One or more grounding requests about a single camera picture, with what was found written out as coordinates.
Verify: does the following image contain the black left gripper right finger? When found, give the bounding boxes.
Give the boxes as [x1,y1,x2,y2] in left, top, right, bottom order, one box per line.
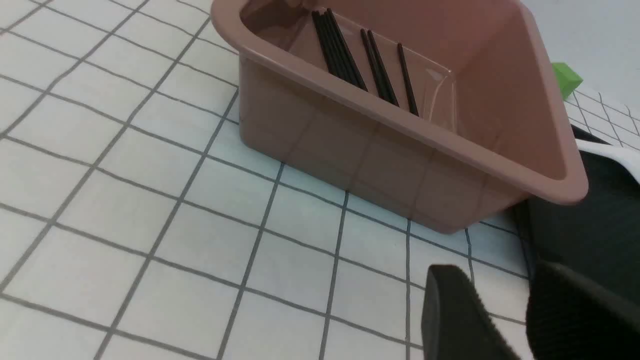
[526,260,640,360]

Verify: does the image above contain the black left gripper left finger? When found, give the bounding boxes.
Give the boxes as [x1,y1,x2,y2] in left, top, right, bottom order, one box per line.
[421,264,519,360]

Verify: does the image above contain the black plastic tray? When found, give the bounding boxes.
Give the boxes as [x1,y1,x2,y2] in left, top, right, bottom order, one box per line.
[513,152,640,305]

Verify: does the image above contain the white ceramic spoon left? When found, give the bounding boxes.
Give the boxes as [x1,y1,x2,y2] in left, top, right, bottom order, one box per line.
[575,139,640,184]

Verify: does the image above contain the pink plastic bin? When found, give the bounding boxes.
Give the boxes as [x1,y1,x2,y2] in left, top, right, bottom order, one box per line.
[210,0,589,234]

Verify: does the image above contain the black chopstick rightmost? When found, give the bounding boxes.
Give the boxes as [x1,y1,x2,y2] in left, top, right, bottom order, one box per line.
[397,43,419,116]

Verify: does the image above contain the green cube block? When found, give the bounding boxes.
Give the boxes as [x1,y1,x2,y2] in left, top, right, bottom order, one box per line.
[551,62,583,100]

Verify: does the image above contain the black chopstick bundle leftmost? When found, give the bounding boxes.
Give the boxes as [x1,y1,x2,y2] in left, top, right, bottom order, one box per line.
[311,10,358,87]

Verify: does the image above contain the white grid tablecloth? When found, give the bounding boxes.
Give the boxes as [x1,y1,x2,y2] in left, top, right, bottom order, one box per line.
[0,0,640,360]

